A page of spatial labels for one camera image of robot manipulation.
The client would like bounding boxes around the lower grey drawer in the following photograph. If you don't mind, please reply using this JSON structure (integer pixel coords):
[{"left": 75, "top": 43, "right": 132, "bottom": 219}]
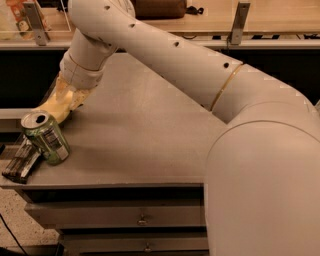
[{"left": 59, "top": 232, "right": 209, "bottom": 254}]

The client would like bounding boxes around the metal bracket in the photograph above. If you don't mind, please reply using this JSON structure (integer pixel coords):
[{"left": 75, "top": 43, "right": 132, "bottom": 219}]
[
  {"left": 228, "top": 1, "right": 250, "bottom": 45},
  {"left": 23, "top": 2, "right": 49, "bottom": 46}
]

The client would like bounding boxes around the green soda can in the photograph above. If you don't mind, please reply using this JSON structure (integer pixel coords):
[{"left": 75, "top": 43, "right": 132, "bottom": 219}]
[{"left": 21, "top": 110, "right": 70, "bottom": 165}]

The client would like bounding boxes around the colourful package behind glass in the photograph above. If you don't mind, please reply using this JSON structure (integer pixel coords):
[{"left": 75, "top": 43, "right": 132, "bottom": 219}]
[{"left": 0, "top": 0, "right": 51, "bottom": 40}]

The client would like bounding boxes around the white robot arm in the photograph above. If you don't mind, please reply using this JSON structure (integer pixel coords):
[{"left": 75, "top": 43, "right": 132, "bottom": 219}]
[{"left": 60, "top": 0, "right": 320, "bottom": 256}]

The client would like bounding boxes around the black floor cable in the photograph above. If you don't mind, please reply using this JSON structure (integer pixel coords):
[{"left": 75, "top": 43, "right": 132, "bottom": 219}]
[{"left": 0, "top": 213, "right": 29, "bottom": 256}]

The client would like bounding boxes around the dark rxbar chocolate bar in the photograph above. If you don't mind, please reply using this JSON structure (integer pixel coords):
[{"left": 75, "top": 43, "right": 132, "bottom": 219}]
[{"left": 2, "top": 137, "right": 41, "bottom": 184}]

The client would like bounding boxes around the upper grey drawer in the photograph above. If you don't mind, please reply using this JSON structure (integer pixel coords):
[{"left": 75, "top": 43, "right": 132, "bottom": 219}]
[{"left": 25, "top": 199, "right": 205, "bottom": 229}]

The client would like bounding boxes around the grey drawer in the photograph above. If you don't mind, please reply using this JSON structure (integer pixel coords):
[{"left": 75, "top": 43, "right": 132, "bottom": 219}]
[
  {"left": 59, "top": 232, "right": 209, "bottom": 254},
  {"left": 25, "top": 199, "right": 205, "bottom": 229}
]

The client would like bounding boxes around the yellow sponge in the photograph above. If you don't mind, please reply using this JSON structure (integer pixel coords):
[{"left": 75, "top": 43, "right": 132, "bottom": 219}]
[{"left": 33, "top": 91, "right": 73, "bottom": 123}]

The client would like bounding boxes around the brown bag on shelf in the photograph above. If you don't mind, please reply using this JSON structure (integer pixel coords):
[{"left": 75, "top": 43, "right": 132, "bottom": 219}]
[{"left": 131, "top": 0, "right": 187, "bottom": 19}]

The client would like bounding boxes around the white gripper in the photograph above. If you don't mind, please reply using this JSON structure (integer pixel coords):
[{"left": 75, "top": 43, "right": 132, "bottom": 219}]
[{"left": 55, "top": 51, "right": 103, "bottom": 111}]

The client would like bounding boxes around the left metal bracket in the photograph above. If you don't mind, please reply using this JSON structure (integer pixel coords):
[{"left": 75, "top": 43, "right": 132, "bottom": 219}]
[{"left": 23, "top": 2, "right": 49, "bottom": 46}]

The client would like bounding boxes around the right metal bracket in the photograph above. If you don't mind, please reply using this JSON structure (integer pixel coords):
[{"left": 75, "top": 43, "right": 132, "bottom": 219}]
[{"left": 228, "top": 1, "right": 250, "bottom": 45}]

